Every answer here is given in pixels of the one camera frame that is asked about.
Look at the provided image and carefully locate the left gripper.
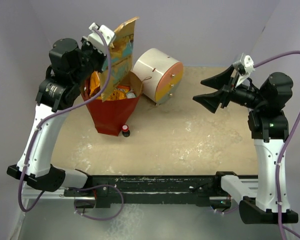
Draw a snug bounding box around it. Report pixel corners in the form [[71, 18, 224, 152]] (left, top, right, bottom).
[[72, 36, 109, 87]]

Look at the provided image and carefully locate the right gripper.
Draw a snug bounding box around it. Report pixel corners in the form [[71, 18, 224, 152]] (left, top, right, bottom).
[[194, 63, 267, 113]]

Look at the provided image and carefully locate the large orange snack bag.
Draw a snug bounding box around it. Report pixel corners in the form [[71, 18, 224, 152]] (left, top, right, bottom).
[[89, 71, 101, 98]]

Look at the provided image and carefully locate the tan paper snack bag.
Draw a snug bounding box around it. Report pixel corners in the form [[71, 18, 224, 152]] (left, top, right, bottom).
[[98, 16, 139, 102]]

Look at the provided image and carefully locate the teal snack packet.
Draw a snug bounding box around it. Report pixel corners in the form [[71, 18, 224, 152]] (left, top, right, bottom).
[[126, 91, 137, 99]]

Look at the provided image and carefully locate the red brown paper bag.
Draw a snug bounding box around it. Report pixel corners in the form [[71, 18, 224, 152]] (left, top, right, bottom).
[[86, 71, 151, 136]]

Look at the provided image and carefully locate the orange white snack bag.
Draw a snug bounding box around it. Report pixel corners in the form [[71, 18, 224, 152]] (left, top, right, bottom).
[[109, 85, 131, 101]]

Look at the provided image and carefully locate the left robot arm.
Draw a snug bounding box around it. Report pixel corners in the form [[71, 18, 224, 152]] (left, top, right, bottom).
[[6, 37, 106, 196]]

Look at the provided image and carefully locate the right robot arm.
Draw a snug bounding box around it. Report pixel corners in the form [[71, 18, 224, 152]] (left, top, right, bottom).
[[192, 66, 299, 224]]

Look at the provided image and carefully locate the round white drawer cabinet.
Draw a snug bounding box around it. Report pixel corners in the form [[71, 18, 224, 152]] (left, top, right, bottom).
[[132, 48, 184, 105]]

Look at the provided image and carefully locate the small dark sauce bottle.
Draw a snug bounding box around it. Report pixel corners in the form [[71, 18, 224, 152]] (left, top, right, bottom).
[[122, 124, 131, 137]]

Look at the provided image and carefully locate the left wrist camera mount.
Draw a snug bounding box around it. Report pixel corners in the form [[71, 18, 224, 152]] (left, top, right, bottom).
[[87, 22, 116, 55]]

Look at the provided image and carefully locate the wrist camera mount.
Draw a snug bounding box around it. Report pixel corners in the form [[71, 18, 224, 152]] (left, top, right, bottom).
[[87, 22, 116, 55], [232, 53, 255, 88]]

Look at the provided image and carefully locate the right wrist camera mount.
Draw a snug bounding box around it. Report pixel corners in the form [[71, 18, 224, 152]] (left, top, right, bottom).
[[232, 53, 255, 88]]

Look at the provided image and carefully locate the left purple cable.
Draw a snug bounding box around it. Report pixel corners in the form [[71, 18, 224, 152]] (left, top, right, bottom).
[[17, 27, 113, 213]]

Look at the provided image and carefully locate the black front frame rail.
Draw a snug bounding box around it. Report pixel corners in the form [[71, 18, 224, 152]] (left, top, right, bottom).
[[22, 171, 260, 208]]

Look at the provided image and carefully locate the lower purple cable loop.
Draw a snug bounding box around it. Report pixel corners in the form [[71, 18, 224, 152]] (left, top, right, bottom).
[[73, 184, 126, 222]]

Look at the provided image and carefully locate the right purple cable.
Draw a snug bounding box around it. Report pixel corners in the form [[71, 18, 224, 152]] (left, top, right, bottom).
[[252, 50, 300, 240]]

